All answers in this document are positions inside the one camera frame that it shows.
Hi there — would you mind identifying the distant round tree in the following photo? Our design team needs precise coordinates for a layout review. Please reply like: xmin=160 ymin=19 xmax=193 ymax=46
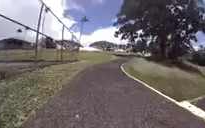
xmin=88 ymin=40 xmax=120 ymax=52

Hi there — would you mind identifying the dark asphalt path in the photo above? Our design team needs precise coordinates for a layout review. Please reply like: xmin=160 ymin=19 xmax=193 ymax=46
xmin=19 ymin=56 xmax=205 ymax=128

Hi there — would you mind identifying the floodlight pole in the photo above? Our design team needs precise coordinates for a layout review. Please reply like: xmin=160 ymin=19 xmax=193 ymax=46
xmin=76 ymin=15 xmax=90 ymax=45

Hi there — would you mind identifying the low dark-roofed building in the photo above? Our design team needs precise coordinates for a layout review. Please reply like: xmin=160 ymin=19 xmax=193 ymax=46
xmin=0 ymin=37 xmax=36 ymax=51
xmin=41 ymin=36 xmax=82 ymax=51

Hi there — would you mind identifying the white painted kerb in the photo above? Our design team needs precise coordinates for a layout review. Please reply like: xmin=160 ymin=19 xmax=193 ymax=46
xmin=119 ymin=61 xmax=205 ymax=126

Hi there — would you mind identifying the green grass slope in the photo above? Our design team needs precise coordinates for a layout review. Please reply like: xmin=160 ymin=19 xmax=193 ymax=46
xmin=122 ymin=55 xmax=205 ymax=103

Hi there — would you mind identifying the huge spreading dark tree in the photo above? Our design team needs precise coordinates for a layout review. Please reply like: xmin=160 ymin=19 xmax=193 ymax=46
xmin=113 ymin=0 xmax=205 ymax=65

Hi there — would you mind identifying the green grass verge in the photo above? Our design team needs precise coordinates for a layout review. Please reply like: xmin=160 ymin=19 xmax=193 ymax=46
xmin=0 ymin=49 xmax=118 ymax=128

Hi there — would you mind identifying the bare dirt strip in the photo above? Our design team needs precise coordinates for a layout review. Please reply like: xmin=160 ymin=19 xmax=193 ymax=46
xmin=0 ymin=59 xmax=63 ymax=81

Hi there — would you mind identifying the tall wire mesh fence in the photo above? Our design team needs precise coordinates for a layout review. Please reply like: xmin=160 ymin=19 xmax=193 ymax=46
xmin=0 ymin=1 xmax=83 ymax=70

